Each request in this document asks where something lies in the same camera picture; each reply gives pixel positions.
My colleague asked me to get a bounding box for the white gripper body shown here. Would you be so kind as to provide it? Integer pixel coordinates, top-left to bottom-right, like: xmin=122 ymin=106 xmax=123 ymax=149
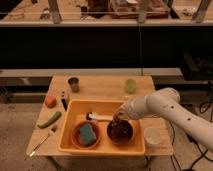
xmin=114 ymin=104 xmax=129 ymax=120

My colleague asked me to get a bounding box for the dark purple grape bunch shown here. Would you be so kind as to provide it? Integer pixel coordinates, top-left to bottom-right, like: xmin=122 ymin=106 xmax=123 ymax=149
xmin=111 ymin=116 xmax=122 ymax=138

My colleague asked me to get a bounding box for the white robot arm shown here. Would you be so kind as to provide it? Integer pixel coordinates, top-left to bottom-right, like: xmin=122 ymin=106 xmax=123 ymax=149
xmin=116 ymin=88 xmax=213 ymax=150

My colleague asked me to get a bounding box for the purple bowl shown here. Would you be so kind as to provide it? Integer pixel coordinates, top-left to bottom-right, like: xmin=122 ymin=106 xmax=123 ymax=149
xmin=107 ymin=120 xmax=133 ymax=145

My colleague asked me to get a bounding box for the orange plastic bowl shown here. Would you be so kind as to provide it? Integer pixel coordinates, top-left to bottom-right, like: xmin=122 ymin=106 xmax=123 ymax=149
xmin=70 ymin=121 xmax=101 ymax=149

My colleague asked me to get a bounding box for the green plastic cup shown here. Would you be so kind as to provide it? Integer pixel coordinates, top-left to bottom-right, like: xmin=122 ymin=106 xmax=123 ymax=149
xmin=124 ymin=79 xmax=136 ymax=94

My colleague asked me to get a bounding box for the clear plastic cup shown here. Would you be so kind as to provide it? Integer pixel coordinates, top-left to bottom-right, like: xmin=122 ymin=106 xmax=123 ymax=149
xmin=144 ymin=127 xmax=162 ymax=147

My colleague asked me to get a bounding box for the green sponge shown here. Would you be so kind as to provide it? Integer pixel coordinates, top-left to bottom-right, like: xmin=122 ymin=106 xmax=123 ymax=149
xmin=79 ymin=123 xmax=96 ymax=146

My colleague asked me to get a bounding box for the yellow plastic tub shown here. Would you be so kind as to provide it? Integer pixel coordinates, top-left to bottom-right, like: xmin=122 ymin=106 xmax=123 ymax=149
xmin=59 ymin=100 xmax=145 ymax=156

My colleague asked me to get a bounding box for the dark metal cup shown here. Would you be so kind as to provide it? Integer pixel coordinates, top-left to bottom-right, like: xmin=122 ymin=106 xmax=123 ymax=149
xmin=68 ymin=77 xmax=80 ymax=93

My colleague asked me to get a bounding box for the green cucumber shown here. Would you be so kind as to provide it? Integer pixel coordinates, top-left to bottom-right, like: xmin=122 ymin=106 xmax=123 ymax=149
xmin=37 ymin=111 xmax=62 ymax=129

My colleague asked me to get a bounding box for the orange fruit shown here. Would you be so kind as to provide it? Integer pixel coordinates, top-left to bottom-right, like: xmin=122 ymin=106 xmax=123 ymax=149
xmin=45 ymin=96 xmax=56 ymax=108

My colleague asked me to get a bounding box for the wooden table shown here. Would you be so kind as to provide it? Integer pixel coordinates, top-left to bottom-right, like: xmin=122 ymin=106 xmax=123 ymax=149
xmin=27 ymin=76 xmax=173 ymax=156

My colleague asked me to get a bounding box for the white handled brush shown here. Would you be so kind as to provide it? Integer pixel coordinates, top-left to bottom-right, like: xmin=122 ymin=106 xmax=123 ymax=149
xmin=86 ymin=112 xmax=113 ymax=121

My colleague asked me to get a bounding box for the black handled knife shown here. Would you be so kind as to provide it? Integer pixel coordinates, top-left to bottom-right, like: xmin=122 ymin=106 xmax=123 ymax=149
xmin=61 ymin=91 xmax=68 ymax=111

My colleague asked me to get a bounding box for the black cable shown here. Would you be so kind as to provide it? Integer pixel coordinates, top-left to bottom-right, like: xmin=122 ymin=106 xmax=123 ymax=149
xmin=163 ymin=99 xmax=213 ymax=171

